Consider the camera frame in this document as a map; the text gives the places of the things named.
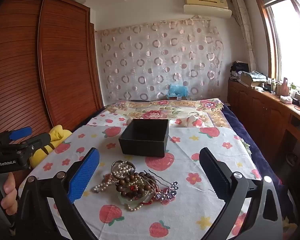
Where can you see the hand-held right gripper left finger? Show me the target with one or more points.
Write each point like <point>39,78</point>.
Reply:
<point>83,177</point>

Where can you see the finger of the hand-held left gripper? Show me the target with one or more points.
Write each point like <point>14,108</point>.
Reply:
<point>38,141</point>
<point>20,133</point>

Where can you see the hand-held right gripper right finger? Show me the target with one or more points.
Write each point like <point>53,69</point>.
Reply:
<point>215,172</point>

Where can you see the silver pearl cluster bangle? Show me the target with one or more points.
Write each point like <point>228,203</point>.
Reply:
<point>122,168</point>

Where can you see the pale green jade bangle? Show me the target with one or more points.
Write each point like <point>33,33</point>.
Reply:
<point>121,197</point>

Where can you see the purple butterfly hairpin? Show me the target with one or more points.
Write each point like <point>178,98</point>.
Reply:
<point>168,192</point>

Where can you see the brown hair stick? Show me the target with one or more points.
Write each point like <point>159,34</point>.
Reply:
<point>162,181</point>

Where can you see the black cardboard box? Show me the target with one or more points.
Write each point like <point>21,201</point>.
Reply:
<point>142,147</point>

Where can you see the person's left hand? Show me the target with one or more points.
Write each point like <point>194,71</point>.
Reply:
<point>8,190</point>

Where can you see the yellow plush toy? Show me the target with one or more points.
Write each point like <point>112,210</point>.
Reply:
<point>57,133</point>

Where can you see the strawberry printed cloth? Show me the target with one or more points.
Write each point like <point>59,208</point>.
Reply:
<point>190,205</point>

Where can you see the dark blue bedsheet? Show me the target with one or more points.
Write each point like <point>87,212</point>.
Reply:
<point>240,130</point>

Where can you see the brown wooden wardrobe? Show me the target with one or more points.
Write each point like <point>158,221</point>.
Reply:
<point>27,67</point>

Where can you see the brown wooden cabinet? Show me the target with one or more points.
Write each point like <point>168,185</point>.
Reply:
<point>260,115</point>

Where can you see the floral blanket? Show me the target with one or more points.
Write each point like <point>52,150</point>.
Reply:
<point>152,110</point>

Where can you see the blue plastic bag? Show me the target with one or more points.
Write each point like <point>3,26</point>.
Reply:
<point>177,90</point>

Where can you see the open cardboard box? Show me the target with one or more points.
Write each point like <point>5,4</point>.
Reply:
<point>251,78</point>

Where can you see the white tissue pack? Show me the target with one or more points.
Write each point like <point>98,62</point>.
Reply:
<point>286,99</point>

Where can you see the dark clothes pile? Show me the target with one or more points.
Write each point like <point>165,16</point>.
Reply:
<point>240,67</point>

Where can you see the pink bottle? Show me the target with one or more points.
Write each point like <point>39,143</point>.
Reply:
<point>285,86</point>

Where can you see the circle patterned curtain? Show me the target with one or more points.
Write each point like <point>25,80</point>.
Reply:
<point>152,55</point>

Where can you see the pale patterned window curtain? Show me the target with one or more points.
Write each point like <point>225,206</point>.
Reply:
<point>245,30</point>

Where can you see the wooden framed window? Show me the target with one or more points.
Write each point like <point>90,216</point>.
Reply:
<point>287,42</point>

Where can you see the beige air conditioner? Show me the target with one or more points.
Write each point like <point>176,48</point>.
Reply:
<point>205,7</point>

